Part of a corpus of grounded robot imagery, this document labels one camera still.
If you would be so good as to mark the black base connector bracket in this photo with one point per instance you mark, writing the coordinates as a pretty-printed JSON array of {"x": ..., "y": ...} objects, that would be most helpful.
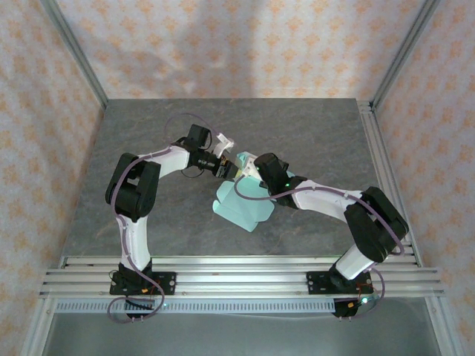
[
  {"x": 140, "y": 305},
  {"x": 350, "y": 309}
]

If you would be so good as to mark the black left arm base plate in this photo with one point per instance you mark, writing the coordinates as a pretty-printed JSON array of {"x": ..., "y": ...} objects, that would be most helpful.
[{"x": 167, "y": 283}]

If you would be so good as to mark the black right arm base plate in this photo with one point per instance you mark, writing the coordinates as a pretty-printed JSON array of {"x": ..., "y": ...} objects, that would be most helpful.
[{"x": 315, "y": 283}]

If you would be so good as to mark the aluminium corner post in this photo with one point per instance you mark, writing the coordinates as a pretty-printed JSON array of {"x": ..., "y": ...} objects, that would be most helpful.
[
  {"x": 79, "y": 59},
  {"x": 402, "y": 55}
]

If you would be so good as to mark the aluminium base rail beam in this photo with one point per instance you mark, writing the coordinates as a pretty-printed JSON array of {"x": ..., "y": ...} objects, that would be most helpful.
[{"x": 241, "y": 282}]

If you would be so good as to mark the aluminium frame leg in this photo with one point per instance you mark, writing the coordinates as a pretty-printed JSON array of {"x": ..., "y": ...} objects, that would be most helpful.
[
  {"x": 439, "y": 326},
  {"x": 37, "y": 326}
]

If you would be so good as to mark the teal paper box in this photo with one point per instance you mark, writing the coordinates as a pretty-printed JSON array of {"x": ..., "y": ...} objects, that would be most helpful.
[{"x": 241, "y": 211}]

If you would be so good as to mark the aluminium side rail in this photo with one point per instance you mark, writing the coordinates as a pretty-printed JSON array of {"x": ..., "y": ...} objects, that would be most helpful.
[{"x": 382, "y": 167}]

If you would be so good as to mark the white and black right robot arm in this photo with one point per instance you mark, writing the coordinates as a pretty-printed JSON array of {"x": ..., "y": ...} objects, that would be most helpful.
[{"x": 323, "y": 202}]

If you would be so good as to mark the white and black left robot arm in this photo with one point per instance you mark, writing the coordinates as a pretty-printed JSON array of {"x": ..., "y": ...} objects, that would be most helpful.
[{"x": 135, "y": 241}]

